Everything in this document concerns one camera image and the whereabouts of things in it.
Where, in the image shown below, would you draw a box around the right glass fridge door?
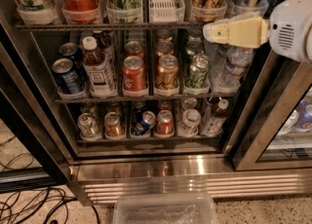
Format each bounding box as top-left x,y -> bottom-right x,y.
233,59 -> 312,170

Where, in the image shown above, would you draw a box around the green LaCroix can middle rear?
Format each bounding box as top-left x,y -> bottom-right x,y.
185,40 -> 205,56

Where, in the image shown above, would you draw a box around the left glass fridge door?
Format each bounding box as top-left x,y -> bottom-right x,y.
0,45 -> 69,193

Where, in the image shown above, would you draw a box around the stainless fridge body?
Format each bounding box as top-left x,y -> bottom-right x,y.
0,0 -> 311,205

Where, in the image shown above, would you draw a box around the green LaCroix can middle front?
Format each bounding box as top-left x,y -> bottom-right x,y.
185,54 -> 210,89

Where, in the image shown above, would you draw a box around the Pepsi can behind right door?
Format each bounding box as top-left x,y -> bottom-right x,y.
293,100 -> 312,132

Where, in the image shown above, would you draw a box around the green white can bottom left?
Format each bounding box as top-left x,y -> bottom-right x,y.
77,113 -> 99,137

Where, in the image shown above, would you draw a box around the tea bottle bottom shelf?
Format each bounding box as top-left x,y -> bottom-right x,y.
200,97 -> 229,137

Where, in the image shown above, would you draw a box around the glass fridge door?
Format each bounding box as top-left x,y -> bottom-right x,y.
233,59 -> 312,170
0,45 -> 69,193

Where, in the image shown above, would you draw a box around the blue Pepsi can rear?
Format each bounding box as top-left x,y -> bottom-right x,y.
58,43 -> 83,68

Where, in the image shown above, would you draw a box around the orange LaCroix can middle rear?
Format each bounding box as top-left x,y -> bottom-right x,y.
155,41 -> 174,57

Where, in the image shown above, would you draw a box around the clear water bottle front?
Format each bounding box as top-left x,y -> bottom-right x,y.
219,46 -> 254,93

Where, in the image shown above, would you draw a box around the blue Pepsi can front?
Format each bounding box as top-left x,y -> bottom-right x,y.
52,58 -> 84,94

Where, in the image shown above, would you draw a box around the orange LaCroix can middle front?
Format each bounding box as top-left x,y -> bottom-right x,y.
156,55 -> 178,91

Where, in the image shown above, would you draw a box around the clear water bottle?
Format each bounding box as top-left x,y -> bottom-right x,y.
212,44 -> 231,72
219,46 -> 254,93
177,109 -> 201,137

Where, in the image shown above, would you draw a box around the blue pepsi can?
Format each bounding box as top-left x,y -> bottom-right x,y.
131,111 -> 156,136
58,43 -> 83,68
52,58 -> 84,94

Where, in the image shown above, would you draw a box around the red Coke can bottom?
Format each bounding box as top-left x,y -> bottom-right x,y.
156,110 -> 174,134

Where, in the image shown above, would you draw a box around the black floor cables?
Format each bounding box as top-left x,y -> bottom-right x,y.
0,133 -> 101,224

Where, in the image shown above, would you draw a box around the red Coke can middle rear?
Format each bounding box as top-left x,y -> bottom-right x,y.
124,40 -> 145,58

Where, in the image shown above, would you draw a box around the blue Pepsi can bottom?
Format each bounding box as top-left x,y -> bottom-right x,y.
131,111 -> 156,136

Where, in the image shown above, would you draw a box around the red coke can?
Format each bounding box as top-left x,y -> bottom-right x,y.
156,110 -> 174,134
124,40 -> 145,58
123,56 -> 146,92

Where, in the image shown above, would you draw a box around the red Coke can middle front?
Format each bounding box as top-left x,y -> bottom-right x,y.
123,56 -> 146,92

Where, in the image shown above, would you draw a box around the tea bottle white cap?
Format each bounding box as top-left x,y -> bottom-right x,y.
83,36 -> 116,93

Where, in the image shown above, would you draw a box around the clear water bottle rear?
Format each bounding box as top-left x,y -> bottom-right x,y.
212,44 -> 231,72

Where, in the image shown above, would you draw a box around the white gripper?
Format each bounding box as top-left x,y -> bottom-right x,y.
203,0 -> 312,62

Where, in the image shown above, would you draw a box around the clear water bottle bottom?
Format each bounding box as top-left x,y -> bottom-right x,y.
177,109 -> 201,137

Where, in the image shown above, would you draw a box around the orange can bottom shelf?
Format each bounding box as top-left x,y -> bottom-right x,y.
104,112 -> 124,137

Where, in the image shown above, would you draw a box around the clear plastic bin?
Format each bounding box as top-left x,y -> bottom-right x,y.
113,192 -> 219,224

